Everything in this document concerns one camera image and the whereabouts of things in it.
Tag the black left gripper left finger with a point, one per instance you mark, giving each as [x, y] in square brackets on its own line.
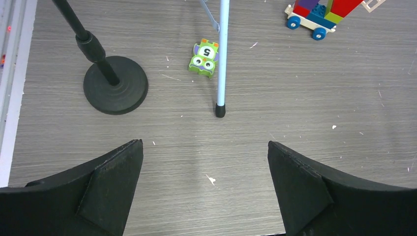
[91, 199]

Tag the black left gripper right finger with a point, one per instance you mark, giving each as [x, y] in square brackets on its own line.
[318, 200]

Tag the black left microphone stand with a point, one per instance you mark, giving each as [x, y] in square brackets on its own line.
[113, 85]

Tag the green number five toy block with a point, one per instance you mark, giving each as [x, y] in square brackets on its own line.
[205, 58]

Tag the colourful toy brick car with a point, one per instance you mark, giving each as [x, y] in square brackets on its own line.
[323, 18]

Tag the light blue music stand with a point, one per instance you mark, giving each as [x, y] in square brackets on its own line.
[222, 28]

